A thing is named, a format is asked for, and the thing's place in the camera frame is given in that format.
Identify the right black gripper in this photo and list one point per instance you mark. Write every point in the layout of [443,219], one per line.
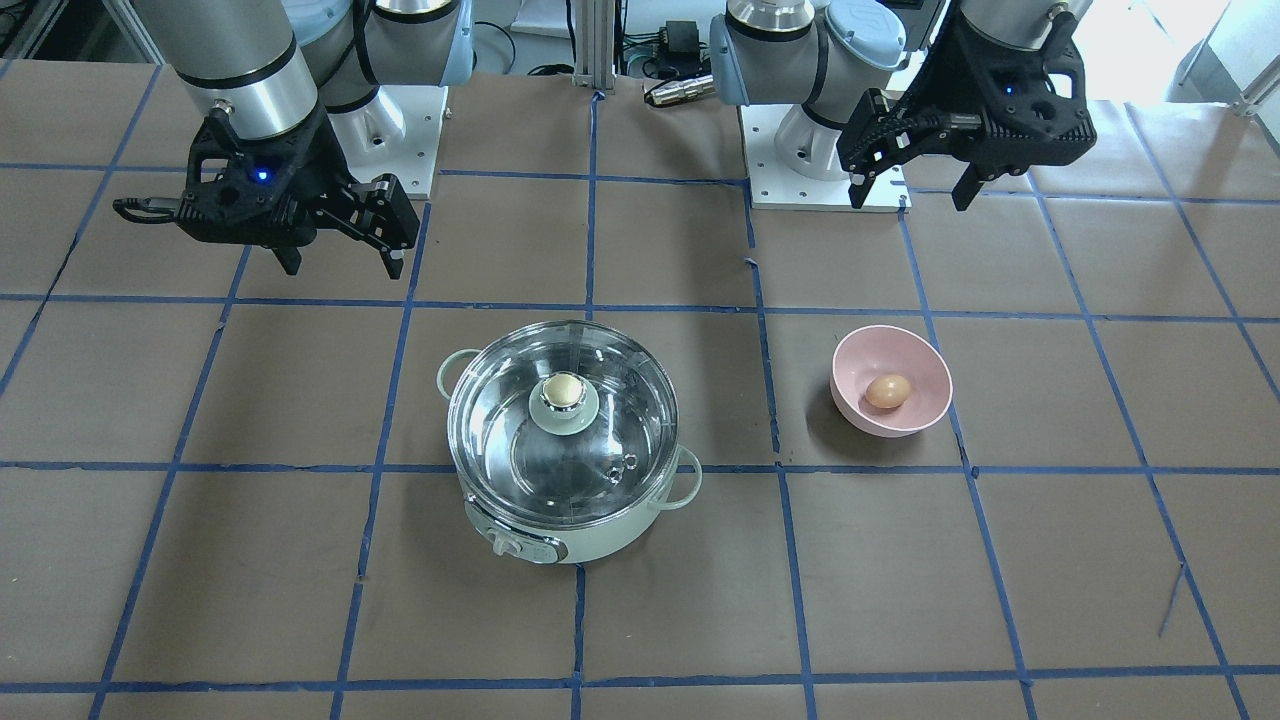
[312,172]

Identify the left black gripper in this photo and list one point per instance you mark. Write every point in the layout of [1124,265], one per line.
[938,92]

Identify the brown egg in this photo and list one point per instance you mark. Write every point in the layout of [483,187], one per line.
[888,391]

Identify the glass pot lid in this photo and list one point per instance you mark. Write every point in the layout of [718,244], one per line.
[563,420]

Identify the pale green electric pot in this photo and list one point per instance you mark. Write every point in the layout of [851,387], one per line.
[565,470]

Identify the pink bowl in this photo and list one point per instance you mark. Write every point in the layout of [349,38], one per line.
[874,350]

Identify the silver metal cylinder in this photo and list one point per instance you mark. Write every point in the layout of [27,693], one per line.
[680,91]

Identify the black power adapter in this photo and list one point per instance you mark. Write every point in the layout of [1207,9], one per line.
[679,40]

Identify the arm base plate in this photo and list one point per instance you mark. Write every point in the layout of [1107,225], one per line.
[397,132]
[793,166]

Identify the aluminium frame post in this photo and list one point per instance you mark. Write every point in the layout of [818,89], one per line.
[595,28]

